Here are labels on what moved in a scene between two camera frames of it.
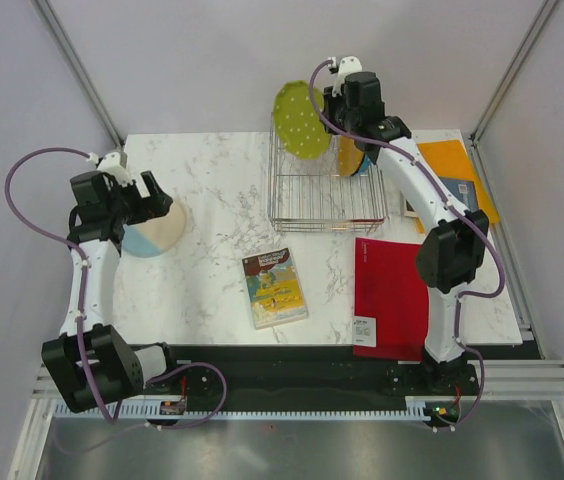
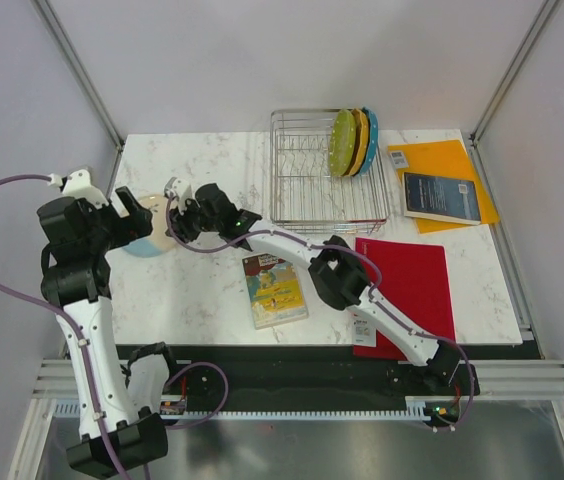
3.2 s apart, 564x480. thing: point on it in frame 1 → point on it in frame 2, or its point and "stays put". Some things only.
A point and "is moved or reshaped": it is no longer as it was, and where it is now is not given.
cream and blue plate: (155, 236) stays put
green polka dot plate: (300, 130) → (342, 143)
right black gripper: (328, 104) → (179, 222)
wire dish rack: (312, 195) stays put
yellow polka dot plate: (349, 157) is moved or reshaped
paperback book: (274, 288) stays put
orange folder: (450, 160) stays put
